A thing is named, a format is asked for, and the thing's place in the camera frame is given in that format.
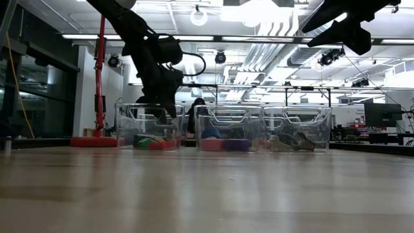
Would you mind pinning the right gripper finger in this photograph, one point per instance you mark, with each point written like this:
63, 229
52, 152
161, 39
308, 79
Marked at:
330, 13
349, 34

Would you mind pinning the purple tape roll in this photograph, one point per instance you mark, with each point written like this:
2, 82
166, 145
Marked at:
237, 145

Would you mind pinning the yellow tape roll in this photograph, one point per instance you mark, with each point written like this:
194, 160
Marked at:
255, 146

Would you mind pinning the black staple remover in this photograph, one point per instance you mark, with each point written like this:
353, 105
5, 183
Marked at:
294, 139

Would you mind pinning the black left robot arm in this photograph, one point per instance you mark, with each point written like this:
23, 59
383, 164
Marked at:
129, 22

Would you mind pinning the person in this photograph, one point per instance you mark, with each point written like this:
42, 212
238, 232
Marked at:
195, 106

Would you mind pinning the clear plastic bin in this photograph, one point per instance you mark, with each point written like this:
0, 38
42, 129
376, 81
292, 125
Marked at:
297, 108
226, 106
129, 105

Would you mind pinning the black ceiling spotlight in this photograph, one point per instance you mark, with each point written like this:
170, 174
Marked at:
330, 57

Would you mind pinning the long ceiling light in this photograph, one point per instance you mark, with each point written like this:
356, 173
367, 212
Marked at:
197, 37
398, 41
258, 38
81, 37

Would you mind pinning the red desk lamp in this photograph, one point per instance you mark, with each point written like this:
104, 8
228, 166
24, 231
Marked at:
98, 81

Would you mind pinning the black monitor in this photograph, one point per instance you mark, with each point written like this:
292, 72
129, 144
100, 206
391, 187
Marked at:
382, 115

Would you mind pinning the black background table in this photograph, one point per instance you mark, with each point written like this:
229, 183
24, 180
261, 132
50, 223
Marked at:
258, 88

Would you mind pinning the black round ceiling camera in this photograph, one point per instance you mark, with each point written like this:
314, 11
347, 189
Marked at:
220, 57
113, 61

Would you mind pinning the silver ceiling duct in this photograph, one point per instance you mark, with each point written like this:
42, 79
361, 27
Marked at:
268, 55

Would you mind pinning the black aluminium table frame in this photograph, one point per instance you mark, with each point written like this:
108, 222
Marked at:
372, 149

